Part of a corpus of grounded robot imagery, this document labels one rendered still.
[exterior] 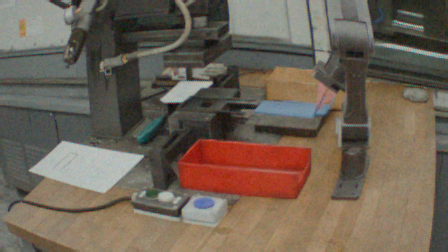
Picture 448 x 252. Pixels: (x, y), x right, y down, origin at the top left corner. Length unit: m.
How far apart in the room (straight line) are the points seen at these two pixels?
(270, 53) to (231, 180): 0.88
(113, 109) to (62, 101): 1.09
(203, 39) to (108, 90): 0.29
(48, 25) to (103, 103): 1.15
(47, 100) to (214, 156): 1.46
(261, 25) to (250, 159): 0.80
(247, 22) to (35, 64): 1.14
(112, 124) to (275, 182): 0.52
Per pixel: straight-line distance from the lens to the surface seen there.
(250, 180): 1.23
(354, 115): 1.19
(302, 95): 1.66
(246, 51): 2.08
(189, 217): 1.16
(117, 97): 1.53
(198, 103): 1.49
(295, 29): 2.01
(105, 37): 1.49
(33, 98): 2.79
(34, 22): 2.71
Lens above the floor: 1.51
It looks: 23 degrees down
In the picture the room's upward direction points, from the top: 5 degrees counter-clockwise
